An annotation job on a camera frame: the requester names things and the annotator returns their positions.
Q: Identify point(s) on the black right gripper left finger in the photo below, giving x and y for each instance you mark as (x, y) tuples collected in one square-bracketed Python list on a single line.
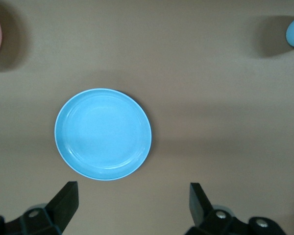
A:
[(61, 208)]

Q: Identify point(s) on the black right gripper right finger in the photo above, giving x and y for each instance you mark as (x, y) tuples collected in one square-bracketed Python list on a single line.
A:
[(203, 210)]

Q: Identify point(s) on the blue plate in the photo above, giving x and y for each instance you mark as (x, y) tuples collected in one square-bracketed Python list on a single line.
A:
[(103, 134)]

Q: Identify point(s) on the brown table cover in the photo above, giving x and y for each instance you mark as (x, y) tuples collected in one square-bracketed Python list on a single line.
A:
[(186, 73)]

